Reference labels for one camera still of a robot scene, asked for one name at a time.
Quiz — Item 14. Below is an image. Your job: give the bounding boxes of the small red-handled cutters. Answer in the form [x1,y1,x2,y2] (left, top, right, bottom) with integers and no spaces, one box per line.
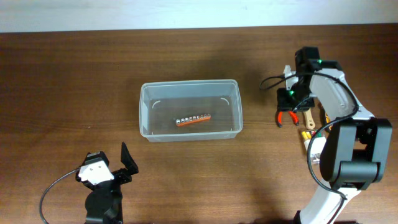
[276,110,299,128]

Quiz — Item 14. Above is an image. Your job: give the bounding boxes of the orange scraper wooden handle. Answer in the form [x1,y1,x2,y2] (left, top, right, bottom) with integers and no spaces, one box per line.
[303,109,315,129]

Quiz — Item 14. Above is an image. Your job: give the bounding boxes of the orange black long-nose pliers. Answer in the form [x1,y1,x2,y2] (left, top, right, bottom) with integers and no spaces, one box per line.
[318,103,330,125]

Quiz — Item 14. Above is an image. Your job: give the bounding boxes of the clear case of screwdrivers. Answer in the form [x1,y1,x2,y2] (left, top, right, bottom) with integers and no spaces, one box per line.
[301,129,326,164]

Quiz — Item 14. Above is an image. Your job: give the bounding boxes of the orange socket bit rail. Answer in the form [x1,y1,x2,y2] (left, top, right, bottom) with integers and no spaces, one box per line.
[175,114,211,127]

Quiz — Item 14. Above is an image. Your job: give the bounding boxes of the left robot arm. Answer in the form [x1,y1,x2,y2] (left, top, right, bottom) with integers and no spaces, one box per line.
[75,142,139,224]

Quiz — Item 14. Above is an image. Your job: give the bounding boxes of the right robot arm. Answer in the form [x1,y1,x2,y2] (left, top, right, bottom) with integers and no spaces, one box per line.
[277,47,392,223]

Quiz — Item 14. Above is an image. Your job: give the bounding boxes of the clear plastic container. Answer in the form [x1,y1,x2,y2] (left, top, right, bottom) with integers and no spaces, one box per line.
[139,79,243,142]

